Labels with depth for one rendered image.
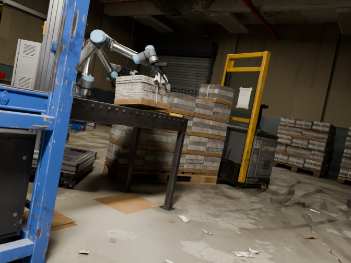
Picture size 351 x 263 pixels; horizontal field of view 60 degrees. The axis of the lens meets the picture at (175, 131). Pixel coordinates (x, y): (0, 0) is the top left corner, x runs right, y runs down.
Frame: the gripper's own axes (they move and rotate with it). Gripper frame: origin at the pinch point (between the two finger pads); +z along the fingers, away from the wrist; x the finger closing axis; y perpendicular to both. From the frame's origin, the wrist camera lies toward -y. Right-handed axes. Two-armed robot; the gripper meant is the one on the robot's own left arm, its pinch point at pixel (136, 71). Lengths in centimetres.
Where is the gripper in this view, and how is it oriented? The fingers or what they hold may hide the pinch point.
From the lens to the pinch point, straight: 373.5
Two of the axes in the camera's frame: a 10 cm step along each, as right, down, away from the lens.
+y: -2.5, 9.5, 1.7
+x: 4.4, 2.7, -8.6
